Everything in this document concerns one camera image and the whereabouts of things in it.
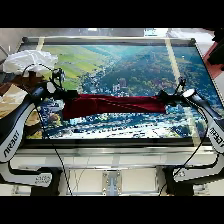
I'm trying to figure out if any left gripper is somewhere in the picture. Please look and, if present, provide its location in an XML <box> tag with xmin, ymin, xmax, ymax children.
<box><xmin>57</xmin><ymin>88</ymin><xmax>81</xmax><ymax>102</ymax></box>

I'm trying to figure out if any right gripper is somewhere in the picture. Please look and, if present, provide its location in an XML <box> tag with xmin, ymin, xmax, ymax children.
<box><xmin>155</xmin><ymin>89</ymin><xmax>179</xmax><ymax>107</ymax></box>

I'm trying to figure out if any dark red shirt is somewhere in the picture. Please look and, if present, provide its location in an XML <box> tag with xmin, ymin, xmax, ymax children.
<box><xmin>60</xmin><ymin>93</ymin><xmax>168</xmax><ymax>121</ymax></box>

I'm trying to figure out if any beige garment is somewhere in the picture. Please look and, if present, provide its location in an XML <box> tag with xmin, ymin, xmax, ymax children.
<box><xmin>0</xmin><ymin>83</ymin><xmax>30</xmax><ymax>120</ymax></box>

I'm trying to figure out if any black cable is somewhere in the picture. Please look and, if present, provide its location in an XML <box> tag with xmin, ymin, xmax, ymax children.
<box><xmin>21</xmin><ymin>62</ymin><xmax>56</xmax><ymax>79</ymax></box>
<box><xmin>33</xmin><ymin>101</ymin><xmax>74</xmax><ymax>197</ymax></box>
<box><xmin>158</xmin><ymin>99</ymin><xmax>209</xmax><ymax>197</ymax></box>

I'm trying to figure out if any silver frame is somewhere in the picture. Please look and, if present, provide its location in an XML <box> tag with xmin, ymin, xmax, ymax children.
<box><xmin>9</xmin><ymin>34</ymin><xmax>224</xmax><ymax>197</ymax></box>

